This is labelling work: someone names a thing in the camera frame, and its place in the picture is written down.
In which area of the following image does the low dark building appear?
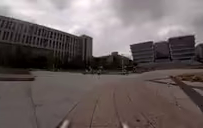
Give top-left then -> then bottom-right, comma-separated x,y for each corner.
91,51 -> 134,71

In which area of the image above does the grey paved plaza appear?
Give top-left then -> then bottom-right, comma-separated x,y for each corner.
0,68 -> 203,128

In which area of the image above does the grey striped block building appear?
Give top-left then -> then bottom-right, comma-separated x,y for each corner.
168,34 -> 197,62
129,40 -> 155,65
153,40 -> 171,63

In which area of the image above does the robot's own part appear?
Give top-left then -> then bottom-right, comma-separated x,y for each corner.
121,121 -> 130,128
59,119 -> 71,128

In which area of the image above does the long pale building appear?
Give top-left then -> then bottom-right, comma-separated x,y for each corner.
0,12 -> 94,70

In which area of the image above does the low raised planter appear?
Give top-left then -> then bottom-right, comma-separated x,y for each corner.
0,67 -> 36,82

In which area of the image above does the dry grass patch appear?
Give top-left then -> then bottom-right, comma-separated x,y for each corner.
175,72 -> 203,85

